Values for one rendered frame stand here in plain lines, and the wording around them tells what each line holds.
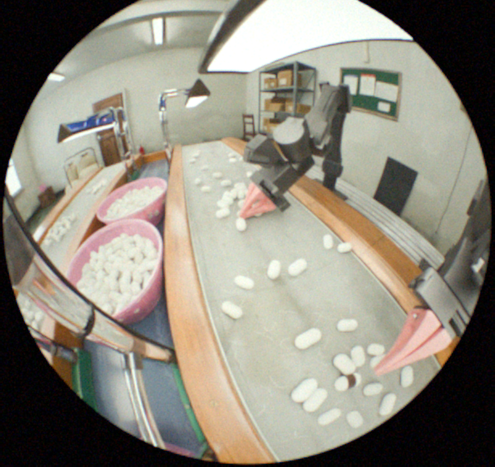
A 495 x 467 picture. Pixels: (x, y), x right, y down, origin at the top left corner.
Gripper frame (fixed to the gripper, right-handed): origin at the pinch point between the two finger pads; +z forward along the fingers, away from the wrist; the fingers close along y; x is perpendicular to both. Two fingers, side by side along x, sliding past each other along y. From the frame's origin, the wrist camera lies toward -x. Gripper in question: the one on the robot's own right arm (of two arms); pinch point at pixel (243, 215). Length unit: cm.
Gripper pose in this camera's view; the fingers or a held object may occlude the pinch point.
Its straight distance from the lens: 36.9
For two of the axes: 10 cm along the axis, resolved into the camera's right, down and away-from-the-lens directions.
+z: -7.1, 6.8, 1.9
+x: 6.1, 4.6, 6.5
